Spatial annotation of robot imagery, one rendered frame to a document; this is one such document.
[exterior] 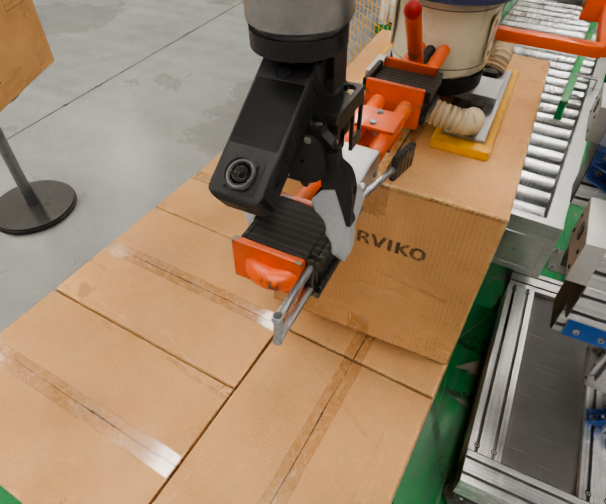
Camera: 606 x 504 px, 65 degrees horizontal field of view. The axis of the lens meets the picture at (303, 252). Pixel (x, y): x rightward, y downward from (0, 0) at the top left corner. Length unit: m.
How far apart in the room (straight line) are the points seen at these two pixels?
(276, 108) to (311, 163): 0.06
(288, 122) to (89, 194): 2.39
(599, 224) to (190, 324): 0.91
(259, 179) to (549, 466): 1.34
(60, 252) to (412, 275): 1.83
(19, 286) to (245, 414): 1.46
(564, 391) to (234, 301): 1.03
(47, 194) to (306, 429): 2.01
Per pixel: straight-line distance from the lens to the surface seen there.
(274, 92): 0.36
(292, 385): 1.13
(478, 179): 0.82
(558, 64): 2.73
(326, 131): 0.37
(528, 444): 1.56
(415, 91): 0.69
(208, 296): 1.30
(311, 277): 0.44
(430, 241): 0.81
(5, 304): 2.30
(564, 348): 1.79
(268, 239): 0.44
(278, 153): 0.33
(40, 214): 2.62
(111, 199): 2.62
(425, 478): 1.66
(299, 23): 0.33
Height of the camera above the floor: 1.53
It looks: 45 degrees down
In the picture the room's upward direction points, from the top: straight up
